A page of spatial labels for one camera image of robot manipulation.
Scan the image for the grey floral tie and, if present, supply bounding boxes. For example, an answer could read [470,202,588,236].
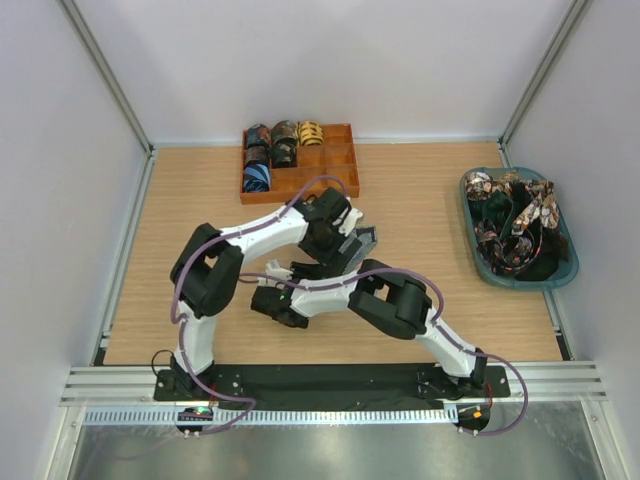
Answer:
[343,226,378,273]

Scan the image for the dark camouflage rolled tie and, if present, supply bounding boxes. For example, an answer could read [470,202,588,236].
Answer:
[271,141,297,169]

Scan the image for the navy orange rolled tie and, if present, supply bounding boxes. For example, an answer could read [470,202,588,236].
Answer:
[245,123,271,148]

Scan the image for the white slotted cable duct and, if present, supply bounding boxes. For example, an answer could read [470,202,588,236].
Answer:
[83,405,458,427]

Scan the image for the brown blue rolled tie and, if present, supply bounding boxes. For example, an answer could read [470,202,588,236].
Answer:
[271,120,298,144]

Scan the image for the dark brown rolled tie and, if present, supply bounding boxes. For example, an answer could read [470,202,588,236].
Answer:
[244,145,270,166]

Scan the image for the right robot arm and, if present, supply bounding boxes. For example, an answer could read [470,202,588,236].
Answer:
[251,259,487,398]

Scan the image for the brown blue floral tie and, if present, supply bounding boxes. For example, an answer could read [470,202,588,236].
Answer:
[511,179,560,235]

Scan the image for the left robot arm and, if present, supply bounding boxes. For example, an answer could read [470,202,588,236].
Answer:
[170,187,363,400]

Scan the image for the blue striped rolled tie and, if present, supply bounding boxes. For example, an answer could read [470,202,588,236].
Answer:
[243,163,271,193]

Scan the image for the yellow black rolled tie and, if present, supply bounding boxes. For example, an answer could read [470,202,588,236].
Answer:
[297,121,324,146]

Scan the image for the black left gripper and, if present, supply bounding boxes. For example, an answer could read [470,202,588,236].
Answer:
[299,220,360,276]

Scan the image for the dark navy floral tie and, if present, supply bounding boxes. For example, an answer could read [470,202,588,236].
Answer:
[473,218,542,277]

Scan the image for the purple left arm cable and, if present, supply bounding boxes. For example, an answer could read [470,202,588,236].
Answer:
[107,175,351,461]

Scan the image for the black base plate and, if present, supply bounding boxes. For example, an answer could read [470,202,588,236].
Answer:
[152,363,511,411]

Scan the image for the aluminium frame rail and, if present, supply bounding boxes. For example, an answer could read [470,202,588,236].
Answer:
[60,361,608,406]

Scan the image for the dark green tie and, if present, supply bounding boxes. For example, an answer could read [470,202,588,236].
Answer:
[468,191,513,228]

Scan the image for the orange compartment tray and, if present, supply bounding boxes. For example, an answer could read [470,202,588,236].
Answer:
[240,123,360,204]

